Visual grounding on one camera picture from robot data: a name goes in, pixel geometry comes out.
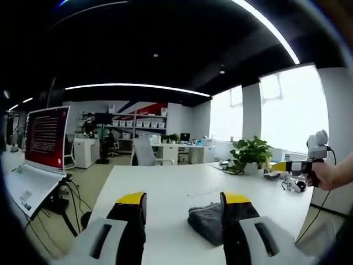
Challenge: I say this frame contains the dark grey towel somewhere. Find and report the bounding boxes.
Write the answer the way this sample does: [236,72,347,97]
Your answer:
[187,202,224,247]

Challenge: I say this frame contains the person's right hand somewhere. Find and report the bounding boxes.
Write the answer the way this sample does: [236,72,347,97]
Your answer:
[304,162,335,191]

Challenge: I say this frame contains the white game controller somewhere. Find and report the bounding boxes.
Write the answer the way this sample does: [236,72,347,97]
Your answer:
[281,176,307,193]

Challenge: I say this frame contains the potted green plant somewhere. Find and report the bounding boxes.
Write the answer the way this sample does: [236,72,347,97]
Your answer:
[229,135,274,175]

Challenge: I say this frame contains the white cabinet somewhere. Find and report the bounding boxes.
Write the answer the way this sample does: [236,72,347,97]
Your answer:
[72,136,101,169]

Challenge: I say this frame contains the black office chair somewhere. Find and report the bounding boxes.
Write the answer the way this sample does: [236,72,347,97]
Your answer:
[105,129,121,158]

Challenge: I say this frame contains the white office chair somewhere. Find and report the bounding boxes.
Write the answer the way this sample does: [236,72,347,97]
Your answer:
[131,136,175,166]

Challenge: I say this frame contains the white desk with drawers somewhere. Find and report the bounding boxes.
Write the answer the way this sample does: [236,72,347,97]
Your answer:
[151,142,216,165]

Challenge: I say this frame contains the white laptop with red screen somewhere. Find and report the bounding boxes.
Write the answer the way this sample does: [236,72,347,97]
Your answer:
[4,105,71,219]

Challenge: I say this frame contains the small green desk plants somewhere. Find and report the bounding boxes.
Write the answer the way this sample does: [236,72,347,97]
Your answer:
[161,133,180,144]

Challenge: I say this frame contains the shelf of white storage boxes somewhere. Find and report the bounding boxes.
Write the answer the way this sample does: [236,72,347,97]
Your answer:
[81,104,168,139]

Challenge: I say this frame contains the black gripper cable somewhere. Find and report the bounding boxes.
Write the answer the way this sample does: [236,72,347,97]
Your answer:
[294,146,338,244]

